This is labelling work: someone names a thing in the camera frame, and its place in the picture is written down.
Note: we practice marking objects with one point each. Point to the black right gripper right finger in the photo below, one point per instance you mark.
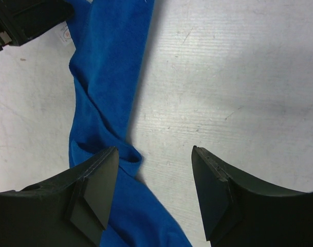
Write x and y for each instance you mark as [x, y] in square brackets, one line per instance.
[239, 209]

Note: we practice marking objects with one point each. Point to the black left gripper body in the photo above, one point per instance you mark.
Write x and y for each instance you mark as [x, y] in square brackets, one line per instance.
[23, 21]

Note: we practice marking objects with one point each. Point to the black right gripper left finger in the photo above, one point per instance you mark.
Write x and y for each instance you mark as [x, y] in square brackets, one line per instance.
[71, 208]

